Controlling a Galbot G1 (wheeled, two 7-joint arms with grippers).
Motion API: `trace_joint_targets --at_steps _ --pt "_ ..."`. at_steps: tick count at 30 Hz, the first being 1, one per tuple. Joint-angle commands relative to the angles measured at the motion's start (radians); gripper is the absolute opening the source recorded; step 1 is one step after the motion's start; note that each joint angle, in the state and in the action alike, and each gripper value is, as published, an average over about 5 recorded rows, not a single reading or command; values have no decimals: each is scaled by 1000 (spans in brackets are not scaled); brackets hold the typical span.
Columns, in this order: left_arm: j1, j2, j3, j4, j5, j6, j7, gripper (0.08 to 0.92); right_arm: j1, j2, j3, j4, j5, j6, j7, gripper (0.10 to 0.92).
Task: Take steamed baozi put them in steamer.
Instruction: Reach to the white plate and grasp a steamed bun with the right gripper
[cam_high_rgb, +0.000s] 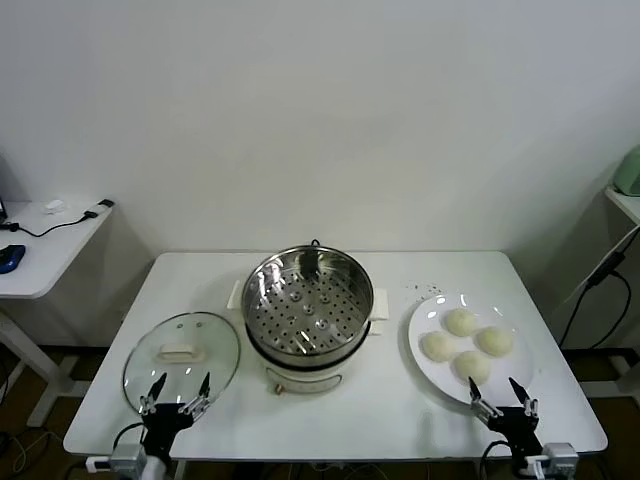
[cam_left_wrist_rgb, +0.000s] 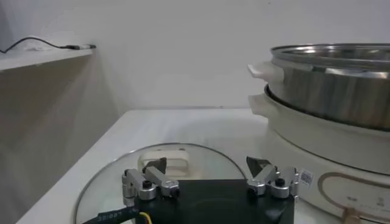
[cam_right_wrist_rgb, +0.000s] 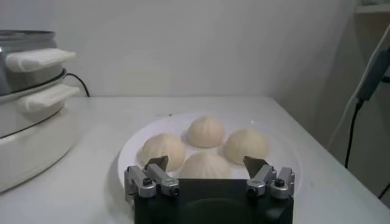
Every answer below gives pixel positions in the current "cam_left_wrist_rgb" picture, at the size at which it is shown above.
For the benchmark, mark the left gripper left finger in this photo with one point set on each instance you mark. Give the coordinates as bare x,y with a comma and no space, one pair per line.
152,182

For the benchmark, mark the white side table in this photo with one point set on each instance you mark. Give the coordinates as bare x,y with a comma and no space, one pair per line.
36,59

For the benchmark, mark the round glass pot lid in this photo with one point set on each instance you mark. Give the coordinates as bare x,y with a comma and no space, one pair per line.
103,188

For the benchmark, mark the stainless steel steamer basket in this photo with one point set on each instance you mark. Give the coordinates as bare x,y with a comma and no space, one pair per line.
335,91

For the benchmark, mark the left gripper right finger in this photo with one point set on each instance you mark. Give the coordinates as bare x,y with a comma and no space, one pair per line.
274,182

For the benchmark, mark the cream electric cooking pot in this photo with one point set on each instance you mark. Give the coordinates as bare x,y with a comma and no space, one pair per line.
320,146

